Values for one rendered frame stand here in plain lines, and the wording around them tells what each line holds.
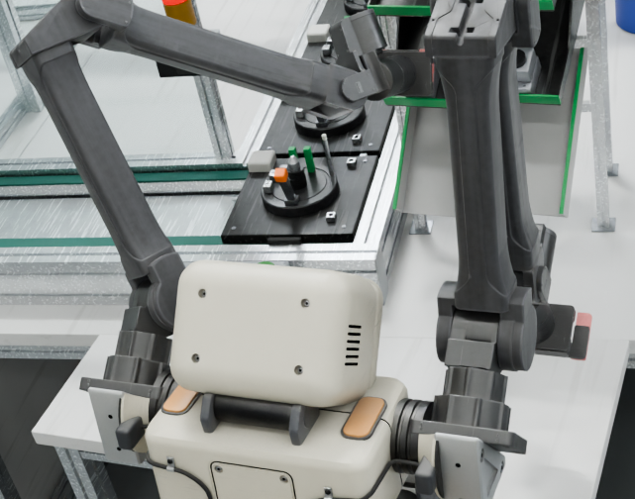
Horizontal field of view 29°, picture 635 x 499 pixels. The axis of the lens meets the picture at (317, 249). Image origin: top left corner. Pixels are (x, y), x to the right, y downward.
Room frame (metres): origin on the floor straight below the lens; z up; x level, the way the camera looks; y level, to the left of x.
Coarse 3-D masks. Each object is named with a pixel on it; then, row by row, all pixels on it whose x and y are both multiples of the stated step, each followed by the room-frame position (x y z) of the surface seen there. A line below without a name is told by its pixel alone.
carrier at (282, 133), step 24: (288, 120) 2.14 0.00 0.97; (312, 120) 2.08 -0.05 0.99; (336, 120) 2.06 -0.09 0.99; (360, 120) 2.06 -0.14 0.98; (384, 120) 2.06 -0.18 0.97; (264, 144) 2.07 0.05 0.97; (288, 144) 2.05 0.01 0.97; (312, 144) 2.03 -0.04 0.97; (336, 144) 2.01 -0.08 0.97; (360, 144) 1.99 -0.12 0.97
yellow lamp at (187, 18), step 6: (186, 0) 2.03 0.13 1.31; (168, 6) 2.02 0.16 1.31; (174, 6) 2.02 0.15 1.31; (180, 6) 2.02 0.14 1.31; (186, 6) 2.02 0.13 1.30; (192, 6) 2.04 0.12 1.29; (168, 12) 2.03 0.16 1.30; (174, 12) 2.02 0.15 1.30; (180, 12) 2.02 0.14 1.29; (186, 12) 2.02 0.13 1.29; (192, 12) 2.03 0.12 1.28; (174, 18) 2.02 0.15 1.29; (180, 18) 2.02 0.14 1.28; (186, 18) 2.02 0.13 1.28; (192, 18) 2.03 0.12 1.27; (192, 24) 2.03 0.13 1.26
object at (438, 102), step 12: (408, 24) 1.85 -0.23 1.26; (420, 24) 1.85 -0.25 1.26; (396, 36) 1.81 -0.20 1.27; (408, 36) 1.84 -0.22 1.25; (420, 36) 1.83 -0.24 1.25; (396, 48) 1.80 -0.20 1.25; (408, 48) 1.82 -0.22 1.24; (420, 48) 1.81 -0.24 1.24; (396, 96) 1.72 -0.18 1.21; (444, 96) 1.70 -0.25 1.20; (444, 108) 1.69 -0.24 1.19
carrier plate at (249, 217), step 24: (336, 168) 1.92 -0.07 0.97; (360, 168) 1.91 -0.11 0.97; (240, 192) 1.92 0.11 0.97; (360, 192) 1.83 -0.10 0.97; (240, 216) 1.84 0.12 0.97; (264, 216) 1.82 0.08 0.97; (312, 216) 1.79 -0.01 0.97; (360, 216) 1.77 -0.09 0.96; (240, 240) 1.78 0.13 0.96; (264, 240) 1.77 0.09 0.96; (312, 240) 1.74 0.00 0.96; (336, 240) 1.72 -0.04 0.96
